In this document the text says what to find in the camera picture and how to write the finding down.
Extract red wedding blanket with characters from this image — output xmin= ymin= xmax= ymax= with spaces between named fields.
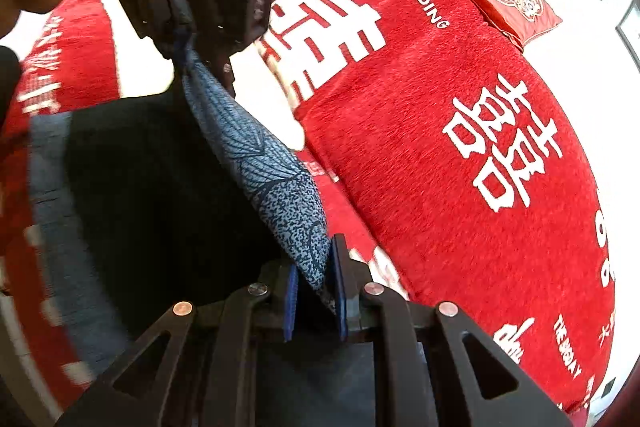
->
xmin=1 ymin=0 xmax=615 ymax=426

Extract black pants with patterned waistband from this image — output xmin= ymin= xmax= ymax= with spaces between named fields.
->
xmin=28 ymin=38 xmax=330 ymax=375

